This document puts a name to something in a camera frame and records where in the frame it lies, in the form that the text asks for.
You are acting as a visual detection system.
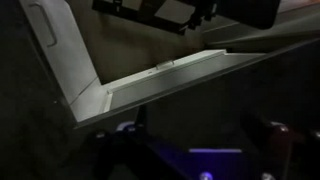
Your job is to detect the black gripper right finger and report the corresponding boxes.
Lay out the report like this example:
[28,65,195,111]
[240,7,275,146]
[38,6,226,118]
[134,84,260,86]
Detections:
[244,114,320,180]

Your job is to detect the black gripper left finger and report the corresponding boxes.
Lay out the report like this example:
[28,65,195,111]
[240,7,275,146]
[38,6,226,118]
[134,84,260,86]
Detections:
[87,122,151,180]

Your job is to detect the small metal cabinet pull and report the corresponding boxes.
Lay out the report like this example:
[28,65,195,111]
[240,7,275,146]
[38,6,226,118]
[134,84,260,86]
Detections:
[155,59,176,71]

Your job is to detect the white lower cabinet door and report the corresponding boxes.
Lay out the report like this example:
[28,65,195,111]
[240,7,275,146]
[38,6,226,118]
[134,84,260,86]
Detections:
[19,0,102,105]

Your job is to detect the dark overhead device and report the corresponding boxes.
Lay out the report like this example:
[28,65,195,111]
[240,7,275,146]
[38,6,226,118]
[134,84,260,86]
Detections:
[91,0,201,36]

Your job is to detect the metal bar cabinet handle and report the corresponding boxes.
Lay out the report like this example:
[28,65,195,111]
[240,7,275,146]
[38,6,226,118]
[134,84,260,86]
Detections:
[29,1,58,48]

